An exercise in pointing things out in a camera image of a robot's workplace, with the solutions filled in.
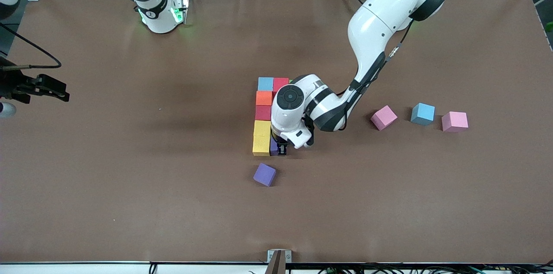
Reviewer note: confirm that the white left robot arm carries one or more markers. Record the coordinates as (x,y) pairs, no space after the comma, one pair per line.
(380,19)

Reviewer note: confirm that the light blue foam cube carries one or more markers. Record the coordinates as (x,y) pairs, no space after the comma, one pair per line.
(423,114)
(265,84)

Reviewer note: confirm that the red foam cube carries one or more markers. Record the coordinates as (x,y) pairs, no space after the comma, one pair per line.
(262,113)
(280,82)

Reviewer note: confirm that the orange foam cube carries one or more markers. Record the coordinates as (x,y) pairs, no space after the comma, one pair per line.
(264,98)

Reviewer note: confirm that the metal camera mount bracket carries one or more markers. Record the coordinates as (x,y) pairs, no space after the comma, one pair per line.
(278,261)

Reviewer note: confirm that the yellow foam cube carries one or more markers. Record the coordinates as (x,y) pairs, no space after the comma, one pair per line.
(262,128)
(261,145)

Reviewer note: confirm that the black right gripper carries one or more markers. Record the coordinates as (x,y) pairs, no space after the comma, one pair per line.
(13,85)

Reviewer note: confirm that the purple foam cube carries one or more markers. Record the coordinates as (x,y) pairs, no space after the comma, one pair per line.
(273,148)
(264,174)

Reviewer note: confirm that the pink foam cube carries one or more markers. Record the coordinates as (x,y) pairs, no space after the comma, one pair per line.
(455,121)
(383,117)

